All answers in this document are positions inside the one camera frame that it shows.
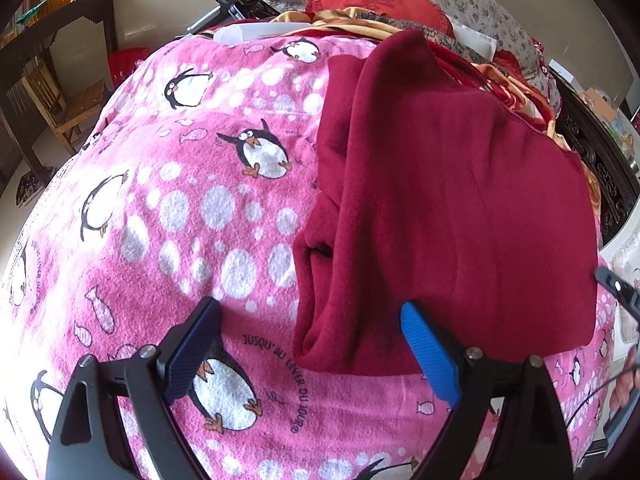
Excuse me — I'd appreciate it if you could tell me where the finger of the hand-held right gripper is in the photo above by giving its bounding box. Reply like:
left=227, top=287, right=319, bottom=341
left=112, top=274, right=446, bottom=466
left=595, top=266, right=640, bottom=321

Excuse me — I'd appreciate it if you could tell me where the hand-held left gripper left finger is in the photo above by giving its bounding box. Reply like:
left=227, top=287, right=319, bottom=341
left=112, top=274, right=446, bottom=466
left=46, top=296, right=223, bottom=480

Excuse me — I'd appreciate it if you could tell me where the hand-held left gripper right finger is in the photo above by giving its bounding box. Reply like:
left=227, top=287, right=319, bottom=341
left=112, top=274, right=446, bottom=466
left=400, top=301, right=574, bottom=480

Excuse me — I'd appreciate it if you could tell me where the dark red sweater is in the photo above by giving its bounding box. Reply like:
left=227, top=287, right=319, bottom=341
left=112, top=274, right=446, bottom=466
left=292, top=29, right=601, bottom=377

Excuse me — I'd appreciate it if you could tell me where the person's right hand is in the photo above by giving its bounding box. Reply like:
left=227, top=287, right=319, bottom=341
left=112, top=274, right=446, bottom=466
left=611, top=360, right=640, bottom=411

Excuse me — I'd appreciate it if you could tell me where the white lace cloth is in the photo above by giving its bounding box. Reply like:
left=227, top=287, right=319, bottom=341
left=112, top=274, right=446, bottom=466
left=597, top=227, right=640, bottom=301

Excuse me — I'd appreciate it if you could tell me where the pink penguin print blanket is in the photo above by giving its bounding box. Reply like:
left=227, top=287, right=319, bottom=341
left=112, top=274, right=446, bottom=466
left=0, top=22, right=618, bottom=480

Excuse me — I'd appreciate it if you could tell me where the dark carved headboard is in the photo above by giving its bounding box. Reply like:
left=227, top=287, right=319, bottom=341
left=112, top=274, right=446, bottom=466
left=552, top=77, right=633, bottom=243

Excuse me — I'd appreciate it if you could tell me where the cardboard box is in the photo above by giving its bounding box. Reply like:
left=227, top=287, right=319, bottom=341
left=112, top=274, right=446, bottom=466
left=580, top=87, right=608, bottom=111

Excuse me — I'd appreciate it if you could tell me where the orange and red patterned blanket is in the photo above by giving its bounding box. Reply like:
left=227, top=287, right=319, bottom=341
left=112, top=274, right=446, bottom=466
left=270, top=7, right=601, bottom=221

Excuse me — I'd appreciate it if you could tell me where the pair of patterned slippers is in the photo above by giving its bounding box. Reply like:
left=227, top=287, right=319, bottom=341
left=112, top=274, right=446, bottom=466
left=15, top=167, right=55, bottom=208

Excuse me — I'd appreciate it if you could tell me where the small red ruffled pillow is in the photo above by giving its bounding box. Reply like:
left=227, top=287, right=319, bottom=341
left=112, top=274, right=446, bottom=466
left=492, top=40, right=558, bottom=116

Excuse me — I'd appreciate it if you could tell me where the wooden chair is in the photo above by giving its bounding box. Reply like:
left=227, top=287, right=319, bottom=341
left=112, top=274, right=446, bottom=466
left=20, top=55, right=108, bottom=156

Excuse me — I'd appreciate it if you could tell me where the white pillow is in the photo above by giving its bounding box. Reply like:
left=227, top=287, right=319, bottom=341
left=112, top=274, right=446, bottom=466
left=447, top=15, right=498, bottom=61

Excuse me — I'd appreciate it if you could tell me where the red waste bin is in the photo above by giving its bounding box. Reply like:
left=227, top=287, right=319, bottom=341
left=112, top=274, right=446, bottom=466
left=107, top=47, right=151, bottom=88

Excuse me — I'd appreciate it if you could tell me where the white plastic tube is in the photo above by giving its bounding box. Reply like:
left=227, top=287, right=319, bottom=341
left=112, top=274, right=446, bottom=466
left=214, top=22, right=311, bottom=45

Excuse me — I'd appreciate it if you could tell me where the black tripod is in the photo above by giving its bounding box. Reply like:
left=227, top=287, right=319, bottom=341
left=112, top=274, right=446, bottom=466
left=187, top=0, right=281, bottom=33

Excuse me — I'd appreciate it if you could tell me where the dark wooden table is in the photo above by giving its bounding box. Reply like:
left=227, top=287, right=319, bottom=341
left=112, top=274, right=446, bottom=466
left=0, top=0, right=118, bottom=176

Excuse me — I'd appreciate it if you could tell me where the yellow plastic crate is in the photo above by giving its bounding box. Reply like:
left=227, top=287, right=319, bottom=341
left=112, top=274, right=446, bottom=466
left=25, top=0, right=76, bottom=26

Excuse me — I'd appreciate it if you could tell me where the thin cable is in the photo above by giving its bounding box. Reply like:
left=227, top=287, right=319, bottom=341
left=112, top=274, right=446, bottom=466
left=565, top=364, right=640, bottom=428

